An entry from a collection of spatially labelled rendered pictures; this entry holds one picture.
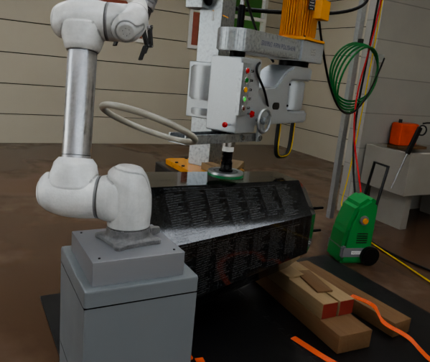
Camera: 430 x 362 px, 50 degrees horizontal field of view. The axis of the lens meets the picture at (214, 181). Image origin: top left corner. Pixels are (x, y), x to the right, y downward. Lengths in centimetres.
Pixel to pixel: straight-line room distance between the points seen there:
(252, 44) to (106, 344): 172
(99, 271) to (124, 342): 27
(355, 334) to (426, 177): 289
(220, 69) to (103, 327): 159
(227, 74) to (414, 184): 316
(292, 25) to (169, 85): 615
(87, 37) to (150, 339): 106
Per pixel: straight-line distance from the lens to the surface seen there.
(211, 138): 250
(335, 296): 300
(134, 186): 159
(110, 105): 207
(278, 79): 296
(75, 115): 167
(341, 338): 282
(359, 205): 405
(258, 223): 266
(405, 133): 572
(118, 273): 156
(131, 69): 886
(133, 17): 167
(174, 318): 169
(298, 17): 319
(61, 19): 173
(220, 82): 264
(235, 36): 259
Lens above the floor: 150
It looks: 13 degrees down
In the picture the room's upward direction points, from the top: 5 degrees clockwise
